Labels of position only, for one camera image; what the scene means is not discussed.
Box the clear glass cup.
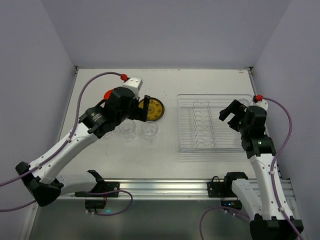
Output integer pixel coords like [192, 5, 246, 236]
[103, 130, 115, 138]
[141, 121, 159, 143]
[118, 119, 136, 141]
[238, 98, 251, 106]

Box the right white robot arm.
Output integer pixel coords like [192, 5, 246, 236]
[219, 95, 304, 240]

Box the orange plastic bowl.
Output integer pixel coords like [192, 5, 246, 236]
[103, 89, 113, 100]

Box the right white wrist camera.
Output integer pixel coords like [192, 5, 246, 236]
[252, 94, 269, 111]

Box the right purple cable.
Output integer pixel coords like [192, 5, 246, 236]
[199, 94, 305, 240]

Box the aluminium front rail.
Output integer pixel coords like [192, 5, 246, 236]
[31, 177, 297, 201]

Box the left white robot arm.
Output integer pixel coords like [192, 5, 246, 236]
[15, 86, 151, 207]

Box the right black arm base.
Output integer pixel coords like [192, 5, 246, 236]
[206, 172, 248, 210]

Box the purple cable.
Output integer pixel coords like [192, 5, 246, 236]
[199, 94, 305, 240]
[0, 71, 133, 216]

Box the clear plastic dish rack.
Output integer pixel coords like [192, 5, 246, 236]
[177, 94, 253, 153]

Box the yellow patterned plate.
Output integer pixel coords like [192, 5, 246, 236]
[138, 97, 165, 122]

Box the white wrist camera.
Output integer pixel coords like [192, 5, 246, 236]
[122, 76, 143, 99]
[252, 94, 269, 111]

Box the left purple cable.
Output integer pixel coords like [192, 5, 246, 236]
[0, 71, 133, 216]

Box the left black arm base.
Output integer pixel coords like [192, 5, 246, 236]
[84, 170, 120, 213]

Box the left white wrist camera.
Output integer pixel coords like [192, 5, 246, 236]
[122, 76, 143, 99]

